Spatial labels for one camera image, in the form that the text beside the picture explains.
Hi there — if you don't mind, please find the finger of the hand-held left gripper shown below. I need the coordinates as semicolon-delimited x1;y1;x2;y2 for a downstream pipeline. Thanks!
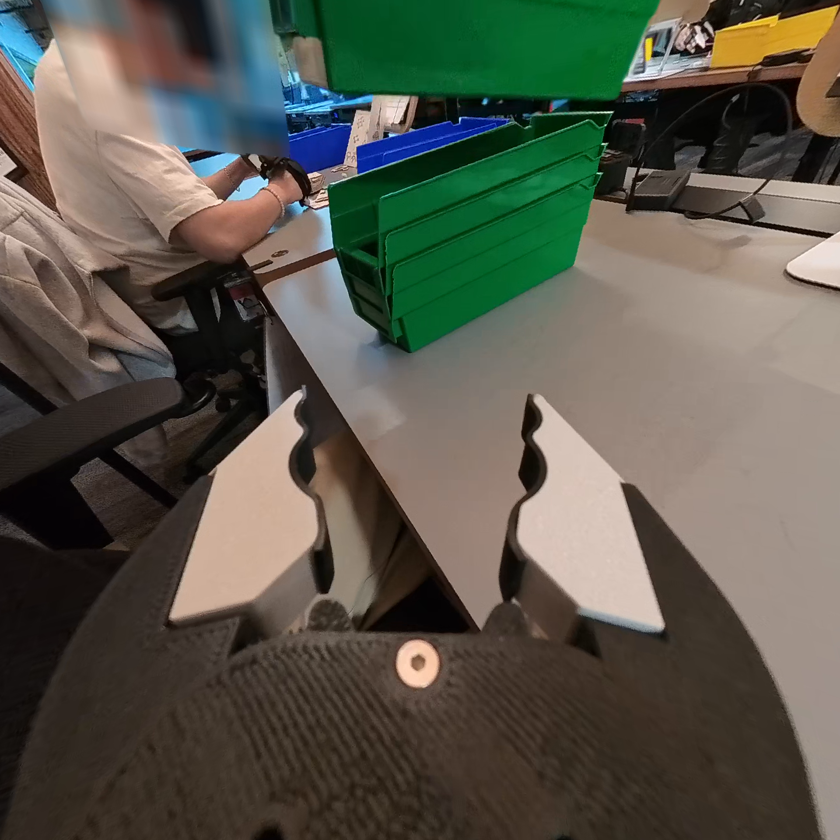
290;34;330;89

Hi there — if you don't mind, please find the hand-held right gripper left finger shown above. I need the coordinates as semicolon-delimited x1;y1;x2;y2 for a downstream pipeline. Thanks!
168;387;336;643

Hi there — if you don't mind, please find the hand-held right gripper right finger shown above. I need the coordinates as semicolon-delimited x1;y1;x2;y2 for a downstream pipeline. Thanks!
500;394;666;643

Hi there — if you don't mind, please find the plain blue bin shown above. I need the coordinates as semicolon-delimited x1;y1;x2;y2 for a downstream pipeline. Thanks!
287;123;353;173

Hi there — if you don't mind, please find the pile of wooden puzzle pieces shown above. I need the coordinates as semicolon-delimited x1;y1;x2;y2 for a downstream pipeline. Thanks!
305;164;358;212

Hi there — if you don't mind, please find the blue bin with tag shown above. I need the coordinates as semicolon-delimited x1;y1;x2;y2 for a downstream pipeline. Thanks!
356;116;513;175

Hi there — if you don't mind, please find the black office chair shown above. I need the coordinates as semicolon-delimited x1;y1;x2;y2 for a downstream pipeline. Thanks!
152;259;270;483
0;377;188;552

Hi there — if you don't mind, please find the grey jacket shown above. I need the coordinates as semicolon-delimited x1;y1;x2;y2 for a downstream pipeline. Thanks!
0;176;178;467

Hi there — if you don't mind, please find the wooden document stand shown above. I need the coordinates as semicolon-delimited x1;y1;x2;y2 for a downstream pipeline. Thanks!
786;49;840;291

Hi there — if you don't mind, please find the black power adapter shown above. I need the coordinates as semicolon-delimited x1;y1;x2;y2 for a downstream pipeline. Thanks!
633;167;693;211

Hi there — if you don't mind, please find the long wooden table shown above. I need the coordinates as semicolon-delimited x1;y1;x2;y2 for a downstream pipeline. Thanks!
620;59;818;93

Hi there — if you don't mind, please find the large yellow bin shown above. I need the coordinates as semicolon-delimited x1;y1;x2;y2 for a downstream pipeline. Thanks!
710;5;840;70

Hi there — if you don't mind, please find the black wrist strap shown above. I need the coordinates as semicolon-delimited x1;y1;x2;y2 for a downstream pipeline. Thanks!
257;154;313;206

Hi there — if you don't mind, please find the black cable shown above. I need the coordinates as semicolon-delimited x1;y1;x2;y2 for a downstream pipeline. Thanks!
625;82;795;224

